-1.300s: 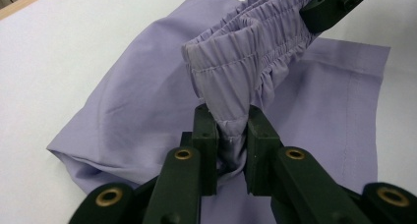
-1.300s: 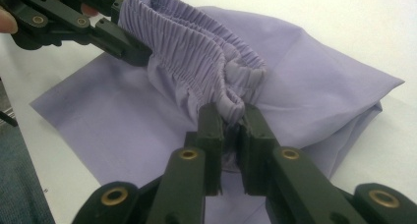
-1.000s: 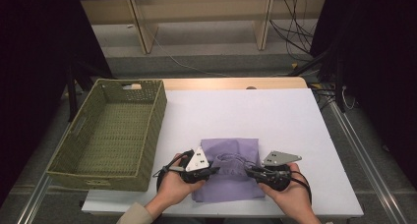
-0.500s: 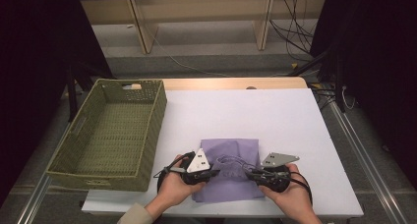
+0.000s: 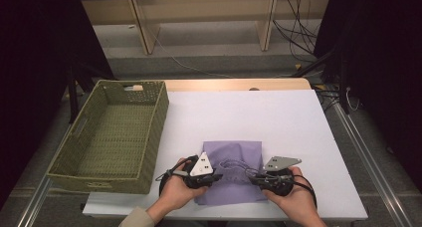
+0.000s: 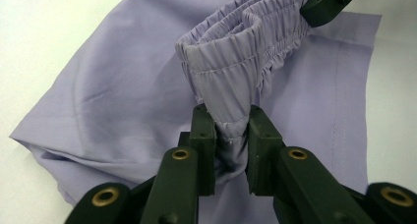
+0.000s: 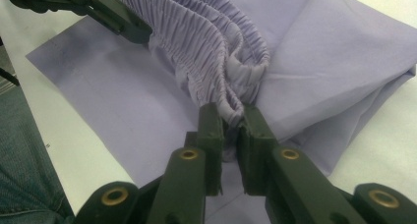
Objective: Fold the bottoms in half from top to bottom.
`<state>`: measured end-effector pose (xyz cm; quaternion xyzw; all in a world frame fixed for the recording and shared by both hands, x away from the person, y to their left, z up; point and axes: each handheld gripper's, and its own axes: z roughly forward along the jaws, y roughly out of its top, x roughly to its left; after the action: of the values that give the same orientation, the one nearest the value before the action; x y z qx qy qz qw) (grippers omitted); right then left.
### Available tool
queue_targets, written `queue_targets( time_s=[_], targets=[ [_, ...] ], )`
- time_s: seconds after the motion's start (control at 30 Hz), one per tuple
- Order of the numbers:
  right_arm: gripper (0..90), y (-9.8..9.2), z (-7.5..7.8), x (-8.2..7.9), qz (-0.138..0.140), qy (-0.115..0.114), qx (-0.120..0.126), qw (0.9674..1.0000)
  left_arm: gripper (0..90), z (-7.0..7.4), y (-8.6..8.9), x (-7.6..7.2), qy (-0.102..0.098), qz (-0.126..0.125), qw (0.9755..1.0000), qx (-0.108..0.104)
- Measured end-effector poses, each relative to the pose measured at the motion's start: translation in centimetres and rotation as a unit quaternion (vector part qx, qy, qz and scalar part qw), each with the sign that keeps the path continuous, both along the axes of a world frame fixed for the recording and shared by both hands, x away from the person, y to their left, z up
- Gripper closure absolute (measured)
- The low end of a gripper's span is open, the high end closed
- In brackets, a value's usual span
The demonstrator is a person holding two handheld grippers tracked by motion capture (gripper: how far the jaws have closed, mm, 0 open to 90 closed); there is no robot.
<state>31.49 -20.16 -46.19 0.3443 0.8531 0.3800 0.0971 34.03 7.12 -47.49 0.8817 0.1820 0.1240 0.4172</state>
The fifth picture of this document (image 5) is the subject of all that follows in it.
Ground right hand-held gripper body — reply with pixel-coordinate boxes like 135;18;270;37
263;155;304;197

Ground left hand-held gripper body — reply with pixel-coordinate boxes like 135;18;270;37
181;151;215;190

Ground purple shorts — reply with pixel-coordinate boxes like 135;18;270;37
194;140;269;206

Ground green woven basket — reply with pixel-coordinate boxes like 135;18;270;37
46;80;170;195

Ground person's left hand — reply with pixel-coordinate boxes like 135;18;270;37
146;157;211;223

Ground person's right hand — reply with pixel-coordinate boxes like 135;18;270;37
262;166;328;227

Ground white table board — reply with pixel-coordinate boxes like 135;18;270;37
82;89;368;221

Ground black curtain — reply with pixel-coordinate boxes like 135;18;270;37
313;0;422;191
0;0;115;208

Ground light wooden shelf unit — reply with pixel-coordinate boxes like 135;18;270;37
81;0;332;56

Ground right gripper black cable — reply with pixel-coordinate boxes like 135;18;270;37
245;166;317;209

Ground aluminium rail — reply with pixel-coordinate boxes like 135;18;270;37
331;101;416;227
15;175;54;227

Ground white floor cable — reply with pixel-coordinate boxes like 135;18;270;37
152;34;300;80

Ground black cable bundle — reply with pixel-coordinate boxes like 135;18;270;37
272;0;321;64

